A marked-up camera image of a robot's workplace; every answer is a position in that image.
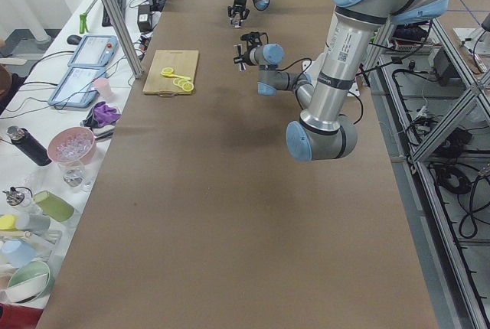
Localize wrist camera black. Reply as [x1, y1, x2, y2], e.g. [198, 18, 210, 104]
[240, 31, 269, 50]

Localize black water bottle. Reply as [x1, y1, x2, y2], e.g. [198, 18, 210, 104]
[7, 125, 51, 166]

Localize black keyboard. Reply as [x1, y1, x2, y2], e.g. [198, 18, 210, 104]
[101, 0, 127, 27]

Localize green plastic cup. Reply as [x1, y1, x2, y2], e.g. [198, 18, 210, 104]
[34, 191, 74, 222]

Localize light blue cup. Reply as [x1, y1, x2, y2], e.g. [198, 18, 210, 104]
[1, 239, 38, 268]

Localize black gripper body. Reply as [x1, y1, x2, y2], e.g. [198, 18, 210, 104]
[239, 50, 253, 65]
[231, 0, 247, 13]

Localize green handled grabber tool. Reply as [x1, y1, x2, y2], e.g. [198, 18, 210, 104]
[79, 0, 97, 34]

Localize aluminium frame post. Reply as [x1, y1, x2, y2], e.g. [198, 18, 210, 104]
[102, 0, 143, 79]

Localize clear glass measuring cup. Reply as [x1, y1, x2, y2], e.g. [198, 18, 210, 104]
[230, 15, 242, 28]

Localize green white bowl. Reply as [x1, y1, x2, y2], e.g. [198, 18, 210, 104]
[5, 261, 54, 303]

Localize pink plastic cup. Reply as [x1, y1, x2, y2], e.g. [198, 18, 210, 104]
[93, 77, 115, 102]

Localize upper blue teach pendant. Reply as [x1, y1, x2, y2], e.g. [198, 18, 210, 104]
[68, 34, 119, 68]

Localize purple cloth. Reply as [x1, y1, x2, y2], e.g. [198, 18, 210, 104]
[93, 102, 121, 128]

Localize steel jigger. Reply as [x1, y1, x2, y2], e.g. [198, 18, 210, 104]
[233, 44, 246, 71]

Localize glass bottle metal pourer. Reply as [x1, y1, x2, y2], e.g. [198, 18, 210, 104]
[3, 187, 33, 208]

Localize black computer mouse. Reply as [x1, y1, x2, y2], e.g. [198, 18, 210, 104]
[67, 34, 82, 45]

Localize pink bowl with ice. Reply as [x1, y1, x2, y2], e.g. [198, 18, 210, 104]
[47, 126, 96, 165]

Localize black power box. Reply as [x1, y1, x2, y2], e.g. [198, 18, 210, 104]
[137, 4, 153, 33]

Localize wooden cutting board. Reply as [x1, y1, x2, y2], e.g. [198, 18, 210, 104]
[142, 50, 199, 96]

